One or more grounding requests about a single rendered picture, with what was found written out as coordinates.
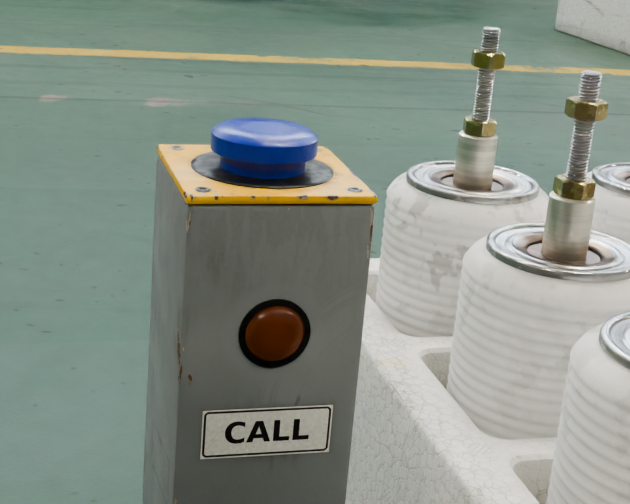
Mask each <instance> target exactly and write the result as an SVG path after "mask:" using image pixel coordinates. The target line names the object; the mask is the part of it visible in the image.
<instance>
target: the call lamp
mask: <svg viewBox="0 0 630 504"><path fill-rule="evenodd" d="M304 335H305V327H304V323H303V321H302V319H301V317H300V316H299V315H298V313H296V312H295V311H294V310H292V309H290V308H288V307H284V306H272V307H268V308H265V309H263V310H262V311H260V312H259V313H257V314H256V315H255V316H254V317H253V318H252V319H251V321H250V322H249V324H248V326H247V329H246V333H245V341H246V345H247V348H248V350H249V351H250V353H251V354H252V355H253V356H254V357H256V358H257V359H259V360H261V361H265V362H280V361H283V360H285V359H287V358H289V357H291V356H292V355H293V354H295V353H296V351H297V350H298V349H299V348H300V346H301V345H302V342H303V340H304Z"/></svg>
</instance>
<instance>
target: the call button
mask: <svg viewBox="0 0 630 504"><path fill-rule="evenodd" d="M210 148H211V150H212V151H213V152H215V153H216V154H218V155H220V156H221V158H220V166H221V167H222V168H223V169H224V170H226V171H228V172H231V173H234V174H237V175H241V176H246V177H253V178H262V179H283V178H291V177H296V176H299V175H301V174H303V173H304V172H305V164H306V162H307V161H310V160H312V159H314V158H315V157H316V156H317V148H318V136H317V135H316V134H315V133H314V132H313V131H312V130H311V129H310V128H308V127H306V126H303V125H301V124H297V123H294V122H289V121H284V120H278V119H269V118H236V119H229V120H225V121H222V122H220V123H219V124H217V125H216V126H214V127H213V128H212V129H211V146H210Z"/></svg>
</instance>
